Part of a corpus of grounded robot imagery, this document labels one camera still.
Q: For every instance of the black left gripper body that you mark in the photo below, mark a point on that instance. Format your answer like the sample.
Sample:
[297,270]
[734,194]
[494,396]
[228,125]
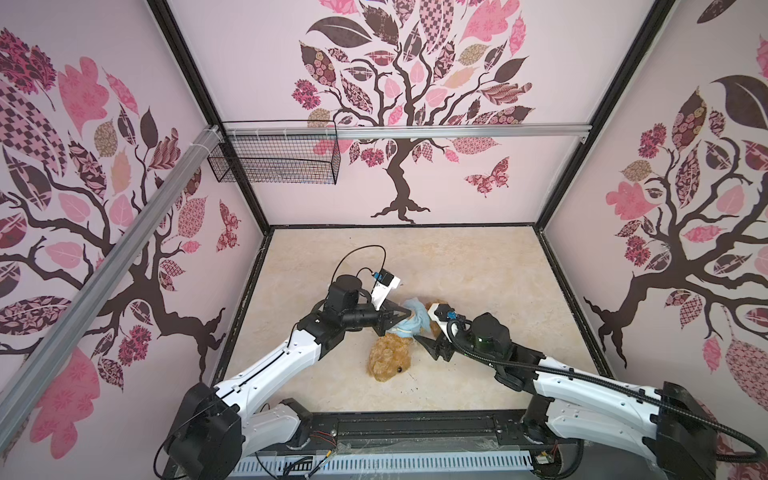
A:
[364,316]

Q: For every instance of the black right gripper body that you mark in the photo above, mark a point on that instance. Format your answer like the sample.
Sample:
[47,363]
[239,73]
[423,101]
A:
[467,339]

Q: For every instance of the light blue teddy shirt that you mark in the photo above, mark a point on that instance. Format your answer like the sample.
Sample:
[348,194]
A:
[417,323]

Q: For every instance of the brown plush teddy bear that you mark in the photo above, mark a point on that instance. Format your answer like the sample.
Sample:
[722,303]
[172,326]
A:
[391,355]

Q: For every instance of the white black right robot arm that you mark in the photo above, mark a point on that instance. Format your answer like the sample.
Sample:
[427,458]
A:
[665,426]

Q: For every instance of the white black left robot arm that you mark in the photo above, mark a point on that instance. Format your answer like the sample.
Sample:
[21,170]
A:
[244,394]

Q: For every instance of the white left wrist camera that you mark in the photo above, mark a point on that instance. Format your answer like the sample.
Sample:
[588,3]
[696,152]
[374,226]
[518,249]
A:
[384,283]

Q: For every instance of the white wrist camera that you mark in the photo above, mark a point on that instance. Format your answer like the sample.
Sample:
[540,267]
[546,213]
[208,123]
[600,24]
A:
[384,283]
[442,316]

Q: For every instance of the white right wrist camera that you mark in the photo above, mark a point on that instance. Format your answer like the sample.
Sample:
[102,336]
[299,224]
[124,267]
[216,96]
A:
[442,316]

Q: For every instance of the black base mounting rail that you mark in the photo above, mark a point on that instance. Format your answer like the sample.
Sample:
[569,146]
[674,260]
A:
[420,429]

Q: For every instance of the white slotted cable duct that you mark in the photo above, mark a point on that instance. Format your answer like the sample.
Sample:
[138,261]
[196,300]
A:
[358,465]

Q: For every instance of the black wire mesh basket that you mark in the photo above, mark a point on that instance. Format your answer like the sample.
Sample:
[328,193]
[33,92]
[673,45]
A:
[278,151]

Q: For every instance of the aluminium rail back wall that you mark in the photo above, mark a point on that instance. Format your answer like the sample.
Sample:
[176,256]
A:
[408,130]

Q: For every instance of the aluminium rail wall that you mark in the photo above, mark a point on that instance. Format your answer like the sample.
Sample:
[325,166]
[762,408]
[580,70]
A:
[28,384]
[408,130]

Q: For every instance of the black corner frame post left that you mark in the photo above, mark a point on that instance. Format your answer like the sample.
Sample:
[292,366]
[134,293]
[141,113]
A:
[171,31]

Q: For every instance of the black corner frame post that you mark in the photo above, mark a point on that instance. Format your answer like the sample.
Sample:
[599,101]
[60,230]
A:
[171,31]
[641,46]

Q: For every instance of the aluminium rail left wall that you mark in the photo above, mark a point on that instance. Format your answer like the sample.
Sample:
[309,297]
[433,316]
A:
[28,384]

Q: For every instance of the black corner frame post right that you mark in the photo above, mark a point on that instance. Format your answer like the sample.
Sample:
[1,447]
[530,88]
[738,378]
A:
[641,46]

